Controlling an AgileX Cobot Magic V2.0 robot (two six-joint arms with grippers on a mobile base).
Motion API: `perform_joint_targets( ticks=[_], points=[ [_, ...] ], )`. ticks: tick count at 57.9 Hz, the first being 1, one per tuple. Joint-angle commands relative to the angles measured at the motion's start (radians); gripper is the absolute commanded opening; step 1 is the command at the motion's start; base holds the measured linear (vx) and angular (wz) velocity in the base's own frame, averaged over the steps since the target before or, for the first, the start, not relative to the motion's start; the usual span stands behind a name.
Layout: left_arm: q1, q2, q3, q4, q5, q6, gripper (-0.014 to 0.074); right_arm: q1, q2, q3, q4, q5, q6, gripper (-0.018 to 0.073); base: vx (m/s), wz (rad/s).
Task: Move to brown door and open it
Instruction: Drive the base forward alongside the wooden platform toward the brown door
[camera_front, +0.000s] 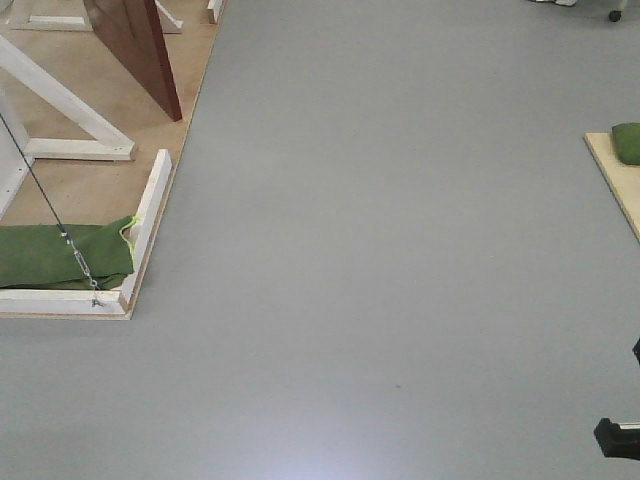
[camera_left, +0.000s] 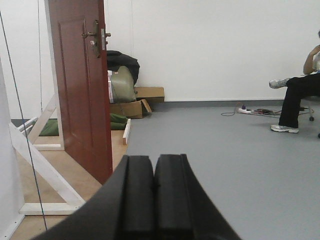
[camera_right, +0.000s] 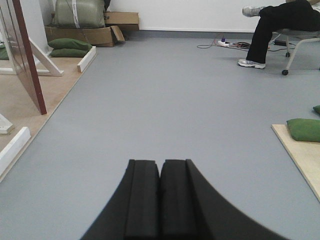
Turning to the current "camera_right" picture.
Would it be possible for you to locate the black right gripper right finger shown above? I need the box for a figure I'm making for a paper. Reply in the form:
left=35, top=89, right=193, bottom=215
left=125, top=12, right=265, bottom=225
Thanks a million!
left=160, top=159, right=284, bottom=240

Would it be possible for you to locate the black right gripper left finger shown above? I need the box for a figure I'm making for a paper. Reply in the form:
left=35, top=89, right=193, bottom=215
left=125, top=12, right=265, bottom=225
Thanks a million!
left=82, top=159, right=159, bottom=240

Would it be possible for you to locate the reddish brown wooden door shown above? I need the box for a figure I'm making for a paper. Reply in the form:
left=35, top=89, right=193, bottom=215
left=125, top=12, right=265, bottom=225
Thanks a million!
left=0, top=0, right=47, bottom=115

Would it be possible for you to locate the plywood platform on right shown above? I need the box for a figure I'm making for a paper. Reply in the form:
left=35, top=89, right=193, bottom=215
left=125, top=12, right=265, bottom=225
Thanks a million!
left=271, top=124, right=320, bottom=199

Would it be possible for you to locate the green sandbag right platform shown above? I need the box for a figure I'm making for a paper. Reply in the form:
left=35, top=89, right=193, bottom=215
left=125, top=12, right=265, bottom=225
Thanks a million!
left=286, top=118, right=320, bottom=143

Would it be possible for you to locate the white wooden beam near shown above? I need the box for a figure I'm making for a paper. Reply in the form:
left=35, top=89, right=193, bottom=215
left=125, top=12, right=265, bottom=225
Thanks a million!
left=0, top=126, right=31, bottom=181

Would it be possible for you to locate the plywood base platform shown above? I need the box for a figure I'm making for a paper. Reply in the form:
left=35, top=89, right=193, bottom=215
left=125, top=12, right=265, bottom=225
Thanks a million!
left=0, top=46, right=97, bottom=180

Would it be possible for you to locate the green sandbag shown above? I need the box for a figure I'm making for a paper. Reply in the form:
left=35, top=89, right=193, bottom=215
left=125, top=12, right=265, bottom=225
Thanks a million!
left=313, top=105, right=320, bottom=114
left=50, top=48, right=88, bottom=58
left=48, top=38, right=93, bottom=51

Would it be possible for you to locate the white wooden edge beam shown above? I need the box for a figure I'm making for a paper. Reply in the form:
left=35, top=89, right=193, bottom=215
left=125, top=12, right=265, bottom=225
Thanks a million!
left=77, top=46, right=97, bottom=73

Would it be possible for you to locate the white power strip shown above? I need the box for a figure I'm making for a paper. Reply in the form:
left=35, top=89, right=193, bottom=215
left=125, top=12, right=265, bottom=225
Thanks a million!
left=217, top=40, right=230, bottom=48

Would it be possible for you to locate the lower green sandbag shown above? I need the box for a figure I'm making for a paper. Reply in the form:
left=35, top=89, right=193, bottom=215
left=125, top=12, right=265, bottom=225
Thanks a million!
left=50, top=48, right=88, bottom=58

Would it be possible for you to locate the open cardboard box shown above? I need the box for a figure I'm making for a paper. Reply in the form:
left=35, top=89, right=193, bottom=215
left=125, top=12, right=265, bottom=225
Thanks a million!
left=44, top=25, right=125, bottom=47

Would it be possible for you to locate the upper green sandbag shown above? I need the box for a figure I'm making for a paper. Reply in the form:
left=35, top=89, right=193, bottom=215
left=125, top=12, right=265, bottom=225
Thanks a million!
left=48, top=38, right=93, bottom=51

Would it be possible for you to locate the closed cardboard box behind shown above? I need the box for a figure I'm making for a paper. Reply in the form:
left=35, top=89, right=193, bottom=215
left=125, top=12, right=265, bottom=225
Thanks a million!
left=104, top=11, right=140, bottom=32

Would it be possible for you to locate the grey office chair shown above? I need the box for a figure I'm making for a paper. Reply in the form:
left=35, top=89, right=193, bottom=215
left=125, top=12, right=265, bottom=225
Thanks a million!
left=271, top=28, right=320, bottom=76

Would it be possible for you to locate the grey-green sack in box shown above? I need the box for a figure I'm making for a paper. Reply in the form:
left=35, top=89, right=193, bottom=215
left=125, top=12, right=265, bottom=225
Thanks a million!
left=52, top=0, right=105, bottom=29

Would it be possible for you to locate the seated person in black trousers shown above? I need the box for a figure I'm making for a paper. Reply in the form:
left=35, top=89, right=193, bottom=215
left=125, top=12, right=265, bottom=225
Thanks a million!
left=237, top=0, right=320, bottom=69

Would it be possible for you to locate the white wooden door frame support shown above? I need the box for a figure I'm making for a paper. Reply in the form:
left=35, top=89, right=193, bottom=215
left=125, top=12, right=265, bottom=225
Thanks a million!
left=0, top=23, right=64, bottom=77

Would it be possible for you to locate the tangle of cables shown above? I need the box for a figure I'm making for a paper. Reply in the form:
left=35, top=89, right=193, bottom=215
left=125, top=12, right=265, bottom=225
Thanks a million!
left=196, top=33, right=296, bottom=52

